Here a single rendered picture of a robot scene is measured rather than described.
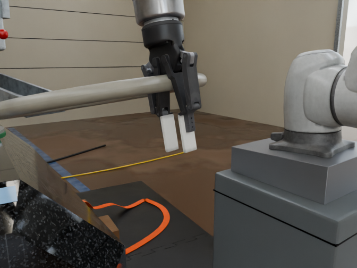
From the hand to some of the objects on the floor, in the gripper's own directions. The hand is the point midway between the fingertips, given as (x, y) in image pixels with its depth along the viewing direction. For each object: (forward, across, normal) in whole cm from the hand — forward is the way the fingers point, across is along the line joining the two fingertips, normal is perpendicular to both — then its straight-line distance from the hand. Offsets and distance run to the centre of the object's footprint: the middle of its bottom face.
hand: (178, 134), depth 62 cm
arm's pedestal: (+101, +16, -47) cm, 113 cm away
